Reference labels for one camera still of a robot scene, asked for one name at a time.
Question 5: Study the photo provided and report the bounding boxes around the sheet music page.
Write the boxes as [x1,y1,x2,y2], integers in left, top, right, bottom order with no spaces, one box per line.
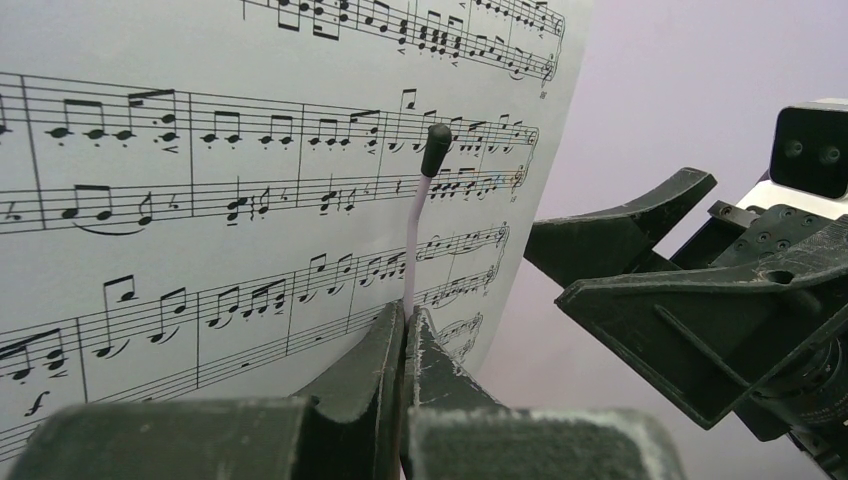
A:
[221,1,594,375]

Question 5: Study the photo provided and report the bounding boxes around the lilac music stand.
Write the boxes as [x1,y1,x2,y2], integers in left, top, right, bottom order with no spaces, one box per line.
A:
[402,123,453,320]

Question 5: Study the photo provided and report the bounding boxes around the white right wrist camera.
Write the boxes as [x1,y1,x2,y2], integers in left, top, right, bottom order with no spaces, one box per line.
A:
[736,97,847,219]

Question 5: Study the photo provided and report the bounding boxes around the sheet music pages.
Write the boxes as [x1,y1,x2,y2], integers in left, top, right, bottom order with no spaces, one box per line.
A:
[0,0,399,465]

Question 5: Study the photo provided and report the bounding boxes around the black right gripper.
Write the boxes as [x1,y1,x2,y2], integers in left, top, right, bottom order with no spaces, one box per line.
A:
[524,167,847,479]

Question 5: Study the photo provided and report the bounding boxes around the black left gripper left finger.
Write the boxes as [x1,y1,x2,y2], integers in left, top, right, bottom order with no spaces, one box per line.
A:
[10,301,406,479]

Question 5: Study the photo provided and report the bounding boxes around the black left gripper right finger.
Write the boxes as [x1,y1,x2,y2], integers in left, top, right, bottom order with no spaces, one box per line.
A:
[401,307,686,479]

